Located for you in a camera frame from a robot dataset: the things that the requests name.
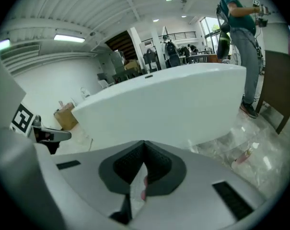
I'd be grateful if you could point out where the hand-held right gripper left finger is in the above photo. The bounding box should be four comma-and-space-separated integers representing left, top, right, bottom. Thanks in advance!
34, 139, 146, 230

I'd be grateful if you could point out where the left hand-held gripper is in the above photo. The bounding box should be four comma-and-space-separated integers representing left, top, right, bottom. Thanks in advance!
9, 103, 72, 155

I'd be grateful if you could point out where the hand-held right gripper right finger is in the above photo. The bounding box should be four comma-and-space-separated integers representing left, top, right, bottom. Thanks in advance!
129, 140, 268, 230

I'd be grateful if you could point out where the closed cardboard box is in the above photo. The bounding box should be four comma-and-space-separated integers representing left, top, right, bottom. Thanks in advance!
53, 103, 79, 131

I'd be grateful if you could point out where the pink bottle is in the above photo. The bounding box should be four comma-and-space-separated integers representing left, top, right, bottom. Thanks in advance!
231, 148, 254, 170

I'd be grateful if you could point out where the white office chair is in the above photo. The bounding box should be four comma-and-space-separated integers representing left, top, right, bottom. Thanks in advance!
97, 79, 115, 90

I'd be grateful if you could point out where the white bathtub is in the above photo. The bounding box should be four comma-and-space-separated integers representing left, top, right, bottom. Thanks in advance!
71, 62, 247, 151

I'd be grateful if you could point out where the brown wooden vanity cabinet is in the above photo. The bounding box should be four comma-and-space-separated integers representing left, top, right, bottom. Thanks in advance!
255, 49, 290, 135

